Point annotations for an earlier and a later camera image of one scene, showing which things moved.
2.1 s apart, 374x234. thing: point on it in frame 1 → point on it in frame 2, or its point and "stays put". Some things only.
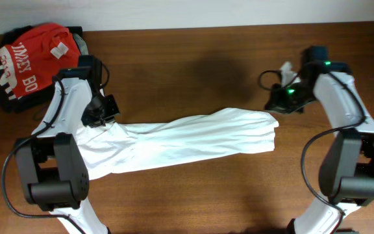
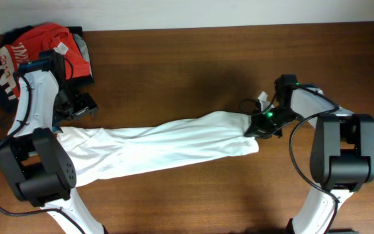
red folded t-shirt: (34, 58) stays put
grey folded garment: (82, 45) stays put
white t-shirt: (115, 147) stays put
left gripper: (113, 110) → (86, 104)
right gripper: (277, 103) → (256, 129)
